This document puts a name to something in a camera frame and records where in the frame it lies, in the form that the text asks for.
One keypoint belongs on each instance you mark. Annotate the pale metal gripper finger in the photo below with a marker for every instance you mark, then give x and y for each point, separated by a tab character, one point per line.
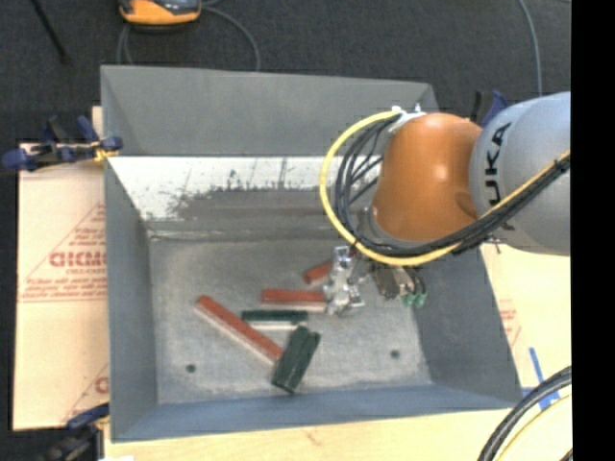
343	266
345	300

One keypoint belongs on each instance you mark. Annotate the dark green flat block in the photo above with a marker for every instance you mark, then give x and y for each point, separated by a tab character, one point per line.
274	318
297	358

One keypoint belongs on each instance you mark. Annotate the long red-brown flat block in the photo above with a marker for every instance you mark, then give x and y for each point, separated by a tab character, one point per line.
238	328

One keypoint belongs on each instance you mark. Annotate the grey metal bin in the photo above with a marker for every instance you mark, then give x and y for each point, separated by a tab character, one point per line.
216	267

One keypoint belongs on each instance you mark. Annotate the brown cardboard board red print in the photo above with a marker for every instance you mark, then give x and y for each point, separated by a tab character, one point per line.
57	305

